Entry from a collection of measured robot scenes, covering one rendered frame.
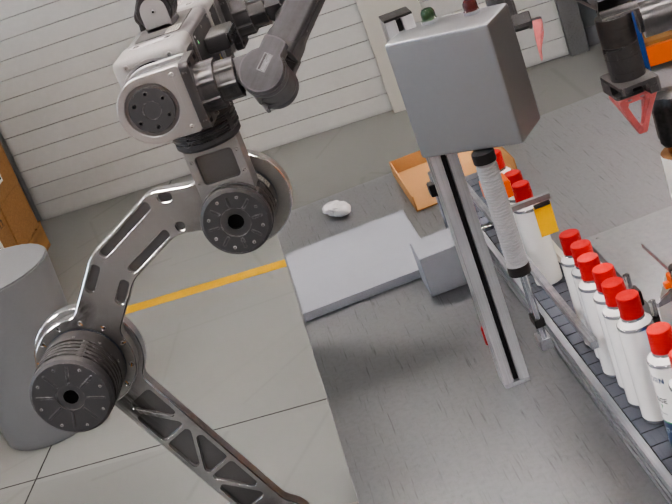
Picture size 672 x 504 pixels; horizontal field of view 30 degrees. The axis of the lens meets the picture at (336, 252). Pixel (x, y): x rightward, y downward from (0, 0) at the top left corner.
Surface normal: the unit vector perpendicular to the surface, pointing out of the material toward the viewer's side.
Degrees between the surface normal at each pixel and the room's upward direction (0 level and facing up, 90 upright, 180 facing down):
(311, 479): 0
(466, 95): 90
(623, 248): 0
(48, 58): 90
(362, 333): 0
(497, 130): 90
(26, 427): 94
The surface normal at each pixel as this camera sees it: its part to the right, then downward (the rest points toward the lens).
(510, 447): -0.33, -0.87
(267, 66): -0.22, -0.18
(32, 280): 0.83, 0.00
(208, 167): -0.04, 0.41
